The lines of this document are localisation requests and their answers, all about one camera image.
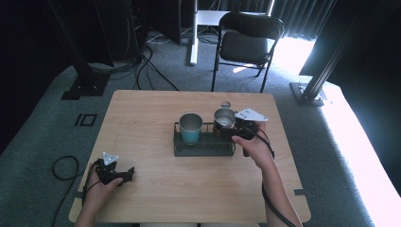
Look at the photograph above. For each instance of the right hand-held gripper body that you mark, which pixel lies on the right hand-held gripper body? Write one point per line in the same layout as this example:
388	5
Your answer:
247	126

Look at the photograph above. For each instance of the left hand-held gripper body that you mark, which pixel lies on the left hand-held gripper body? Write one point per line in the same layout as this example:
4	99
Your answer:
108	175

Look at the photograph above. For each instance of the brown metal cup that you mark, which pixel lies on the brown metal cup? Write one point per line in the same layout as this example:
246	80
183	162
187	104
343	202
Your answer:
224	121

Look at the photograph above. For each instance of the teal metal cup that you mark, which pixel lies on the teal metal cup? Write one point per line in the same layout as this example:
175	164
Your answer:
190	134

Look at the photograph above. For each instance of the person's left hand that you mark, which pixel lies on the person's left hand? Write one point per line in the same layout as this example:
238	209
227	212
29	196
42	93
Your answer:
101	189

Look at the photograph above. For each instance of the person's right hand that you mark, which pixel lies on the person's right hand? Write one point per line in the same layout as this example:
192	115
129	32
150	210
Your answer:
257	151

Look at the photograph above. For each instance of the black metal stand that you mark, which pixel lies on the black metal stand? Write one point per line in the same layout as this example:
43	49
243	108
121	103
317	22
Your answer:
85	82
310	91

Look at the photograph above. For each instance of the black folding chair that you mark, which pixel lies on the black folding chair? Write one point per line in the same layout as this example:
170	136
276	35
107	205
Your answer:
244	47

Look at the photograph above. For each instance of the grey tape strip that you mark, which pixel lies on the grey tape strip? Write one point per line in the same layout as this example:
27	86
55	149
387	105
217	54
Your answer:
301	191

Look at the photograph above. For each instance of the dark cabinet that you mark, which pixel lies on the dark cabinet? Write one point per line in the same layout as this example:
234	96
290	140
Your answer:
157	22

